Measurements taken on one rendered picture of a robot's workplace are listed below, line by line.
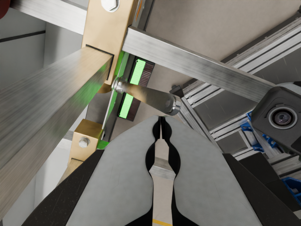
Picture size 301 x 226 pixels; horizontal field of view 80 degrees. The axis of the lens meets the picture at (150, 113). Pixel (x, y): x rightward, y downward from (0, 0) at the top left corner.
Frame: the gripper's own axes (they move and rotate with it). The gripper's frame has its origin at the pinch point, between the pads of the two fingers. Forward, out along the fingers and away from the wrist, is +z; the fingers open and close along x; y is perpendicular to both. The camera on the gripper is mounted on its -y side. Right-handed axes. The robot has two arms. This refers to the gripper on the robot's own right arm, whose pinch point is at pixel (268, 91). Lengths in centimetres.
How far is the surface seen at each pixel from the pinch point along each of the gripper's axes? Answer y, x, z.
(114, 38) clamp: -25.5, -0.1, -4.5
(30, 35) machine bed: -47, -10, 14
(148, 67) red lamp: -19.6, -6.8, 12.4
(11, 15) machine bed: -46.9, -5.7, 8.6
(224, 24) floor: 15, 10, 83
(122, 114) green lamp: -21.6, -21.1, 12.3
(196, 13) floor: -2, 10, 83
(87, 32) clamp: -28.9, -0.6, -4.5
